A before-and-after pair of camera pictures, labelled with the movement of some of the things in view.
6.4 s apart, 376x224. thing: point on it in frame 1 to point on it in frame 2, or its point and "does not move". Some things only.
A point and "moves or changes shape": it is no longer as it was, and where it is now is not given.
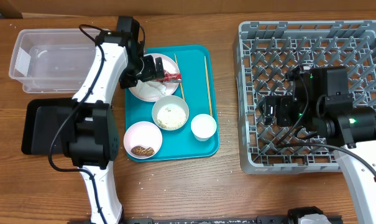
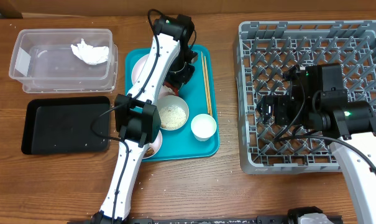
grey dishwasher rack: x=267 y=51 does not move
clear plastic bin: x=53 y=60 does not move
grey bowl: x=170 y=112 does not move
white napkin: x=150 y=89 moves or changes shape
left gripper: x=151 y=72 to x=182 y=78
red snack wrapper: x=170 y=77 moves or changes shape
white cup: x=203 y=126 does not move
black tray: x=43 y=123 does not move
